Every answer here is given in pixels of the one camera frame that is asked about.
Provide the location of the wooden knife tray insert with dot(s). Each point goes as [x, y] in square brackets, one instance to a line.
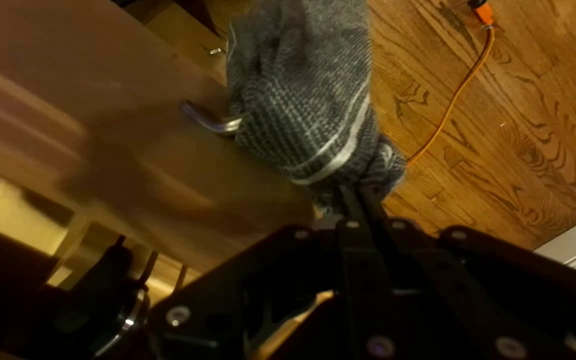
[161, 280]

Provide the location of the grey knitted cloth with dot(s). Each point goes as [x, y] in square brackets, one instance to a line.
[300, 92]

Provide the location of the light wooden knife drawer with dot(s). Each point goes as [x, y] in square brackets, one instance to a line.
[101, 101]

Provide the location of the metal drawer pull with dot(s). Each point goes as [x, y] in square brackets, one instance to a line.
[210, 122]

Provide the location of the wooden base cabinet with knife drawer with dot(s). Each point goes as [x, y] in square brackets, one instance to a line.
[181, 33]

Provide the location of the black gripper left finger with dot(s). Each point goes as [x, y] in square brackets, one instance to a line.
[350, 266]

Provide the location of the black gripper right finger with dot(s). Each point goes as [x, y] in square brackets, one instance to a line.
[435, 286]

